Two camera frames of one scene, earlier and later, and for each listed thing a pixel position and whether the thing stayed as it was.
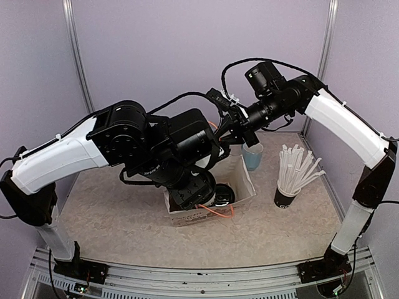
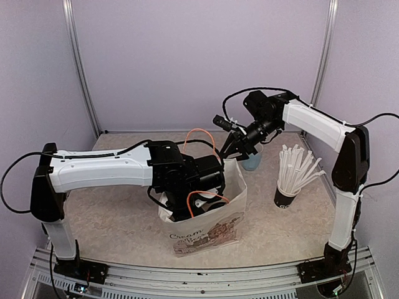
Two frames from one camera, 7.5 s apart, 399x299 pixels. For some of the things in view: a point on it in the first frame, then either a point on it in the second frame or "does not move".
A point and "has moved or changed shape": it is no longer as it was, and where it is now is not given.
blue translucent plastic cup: (252, 156) does not move
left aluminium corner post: (72, 27) does not move
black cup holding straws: (283, 199) does not move
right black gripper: (248, 131) → (244, 144)
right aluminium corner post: (328, 38) does not move
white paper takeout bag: (232, 170) has moved or changed shape
